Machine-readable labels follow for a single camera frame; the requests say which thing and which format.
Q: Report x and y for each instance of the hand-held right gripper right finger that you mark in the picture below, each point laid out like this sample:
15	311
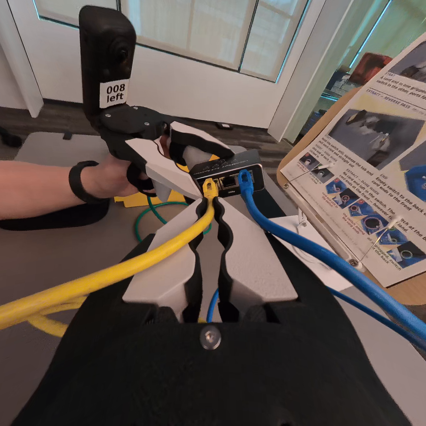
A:
263	266

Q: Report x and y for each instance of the white stand base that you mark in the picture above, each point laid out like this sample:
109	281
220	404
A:
289	226

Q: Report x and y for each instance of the person's left forearm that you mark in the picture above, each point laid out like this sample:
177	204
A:
33	186

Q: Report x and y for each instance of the yellow divided plastic bin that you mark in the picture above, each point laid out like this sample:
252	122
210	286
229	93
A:
133	201

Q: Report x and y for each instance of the black ethernet splitter box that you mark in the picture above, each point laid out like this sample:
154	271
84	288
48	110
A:
229	163

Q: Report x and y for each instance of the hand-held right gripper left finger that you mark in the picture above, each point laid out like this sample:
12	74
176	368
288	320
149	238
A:
159	273

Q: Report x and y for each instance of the wooden board with instruction sheet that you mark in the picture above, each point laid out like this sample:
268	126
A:
366	166

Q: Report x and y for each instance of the dark flat pad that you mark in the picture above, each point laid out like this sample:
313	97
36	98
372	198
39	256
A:
274	206

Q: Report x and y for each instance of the large gridded window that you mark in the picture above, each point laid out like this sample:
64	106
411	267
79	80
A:
199	30

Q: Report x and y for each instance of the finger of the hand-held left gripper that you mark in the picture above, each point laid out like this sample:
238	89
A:
199	139
159	163

